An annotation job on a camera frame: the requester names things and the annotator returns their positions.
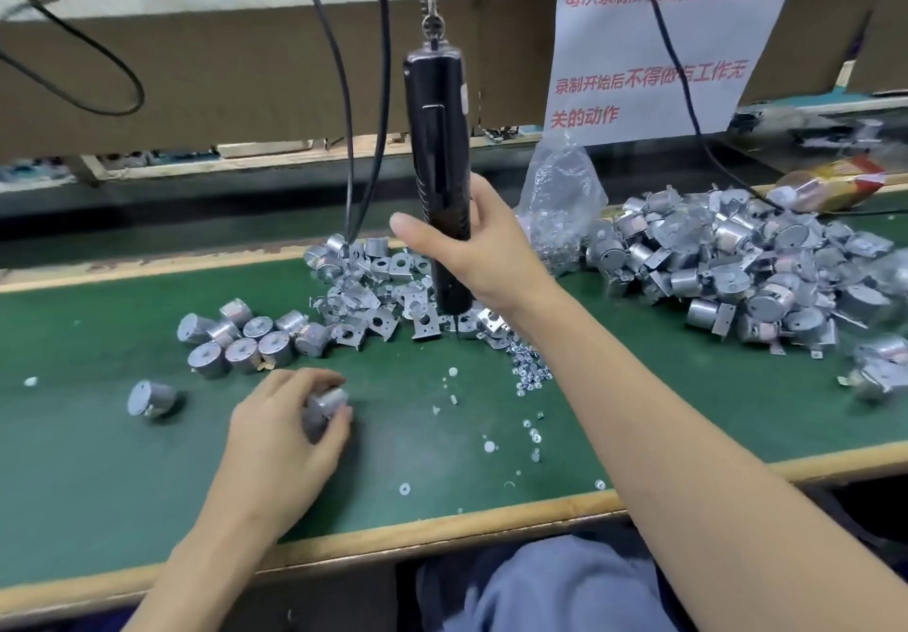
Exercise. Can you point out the person's left hand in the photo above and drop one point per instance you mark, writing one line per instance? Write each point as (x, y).
(270, 462)

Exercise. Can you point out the person's right hand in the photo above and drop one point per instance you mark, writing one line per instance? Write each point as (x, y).
(490, 249)

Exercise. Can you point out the silver round motor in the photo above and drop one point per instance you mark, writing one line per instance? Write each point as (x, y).
(329, 405)

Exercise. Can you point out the pile of silver motors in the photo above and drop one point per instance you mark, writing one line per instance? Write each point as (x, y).
(241, 341)

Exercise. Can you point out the pile of metal brackets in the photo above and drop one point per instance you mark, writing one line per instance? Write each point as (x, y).
(369, 291)

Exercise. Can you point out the black electric screwdriver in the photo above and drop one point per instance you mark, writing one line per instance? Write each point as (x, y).
(437, 114)

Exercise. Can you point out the pile of assembled motors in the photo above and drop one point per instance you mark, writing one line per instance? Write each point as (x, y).
(738, 263)

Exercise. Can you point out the person's right forearm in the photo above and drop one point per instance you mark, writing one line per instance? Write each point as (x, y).
(710, 454)

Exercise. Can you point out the small clear plastic bag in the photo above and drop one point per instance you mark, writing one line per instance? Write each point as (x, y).
(561, 199)

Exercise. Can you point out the white paper sign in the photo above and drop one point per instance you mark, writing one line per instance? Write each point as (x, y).
(667, 43)

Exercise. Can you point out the green bench mat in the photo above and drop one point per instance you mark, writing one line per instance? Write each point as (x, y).
(738, 398)

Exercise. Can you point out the grey blue trousers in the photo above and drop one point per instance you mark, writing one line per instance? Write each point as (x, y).
(561, 589)

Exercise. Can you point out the brown back panel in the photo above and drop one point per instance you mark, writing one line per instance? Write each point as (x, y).
(213, 79)

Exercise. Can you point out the orange packet in plastic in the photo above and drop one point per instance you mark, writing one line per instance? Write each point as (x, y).
(837, 185)

